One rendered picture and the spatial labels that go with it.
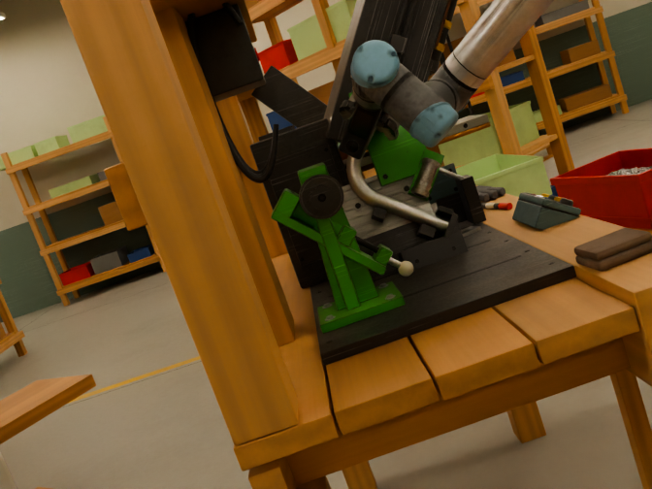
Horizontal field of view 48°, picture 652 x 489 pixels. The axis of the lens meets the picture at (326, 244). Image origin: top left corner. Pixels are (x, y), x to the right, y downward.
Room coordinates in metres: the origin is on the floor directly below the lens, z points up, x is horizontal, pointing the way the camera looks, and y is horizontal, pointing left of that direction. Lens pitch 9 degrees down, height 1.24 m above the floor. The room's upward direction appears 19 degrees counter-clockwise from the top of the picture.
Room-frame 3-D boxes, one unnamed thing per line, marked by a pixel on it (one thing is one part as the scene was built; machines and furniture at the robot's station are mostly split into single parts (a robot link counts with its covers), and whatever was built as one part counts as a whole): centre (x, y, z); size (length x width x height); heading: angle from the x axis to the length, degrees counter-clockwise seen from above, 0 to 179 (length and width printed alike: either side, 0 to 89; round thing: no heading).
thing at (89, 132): (10.20, 2.27, 1.12); 3.22 x 0.55 x 2.23; 86
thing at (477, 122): (1.74, -0.24, 1.11); 0.39 x 0.16 x 0.03; 90
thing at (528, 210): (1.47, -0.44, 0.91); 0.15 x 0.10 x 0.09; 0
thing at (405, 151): (1.59, -0.21, 1.17); 0.13 x 0.12 x 0.20; 0
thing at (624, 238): (1.07, -0.41, 0.91); 0.10 x 0.08 x 0.03; 94
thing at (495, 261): (1.66, -0.14, 0.89); 1.10 x 0.42 x 0.02; 0
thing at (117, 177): (1.66, 0.22, 1.23); 1.30 x 0.05 x 0.09; 0
